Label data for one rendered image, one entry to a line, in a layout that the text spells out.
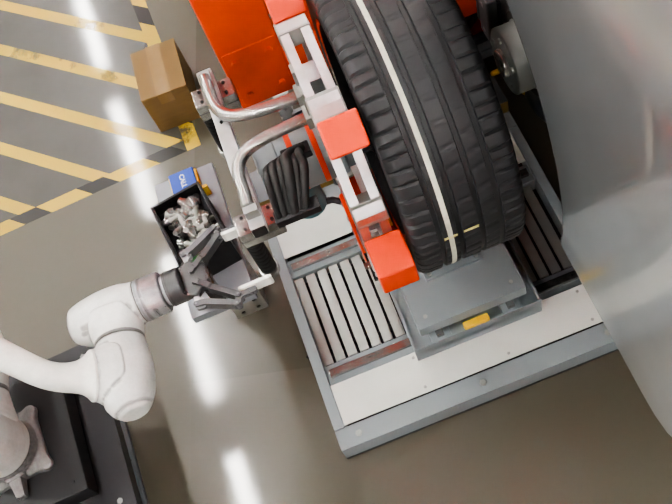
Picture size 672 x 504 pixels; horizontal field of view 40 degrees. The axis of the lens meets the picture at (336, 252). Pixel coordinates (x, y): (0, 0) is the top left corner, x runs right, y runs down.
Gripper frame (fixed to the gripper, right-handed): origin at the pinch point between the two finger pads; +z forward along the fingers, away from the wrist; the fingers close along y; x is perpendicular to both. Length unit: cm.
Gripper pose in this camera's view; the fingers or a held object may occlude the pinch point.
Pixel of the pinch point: (257, 253)
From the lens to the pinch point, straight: 190.6
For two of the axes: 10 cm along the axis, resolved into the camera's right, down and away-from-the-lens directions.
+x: -2.1, -4.6, -8.7
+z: 9.2, -3.8, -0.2
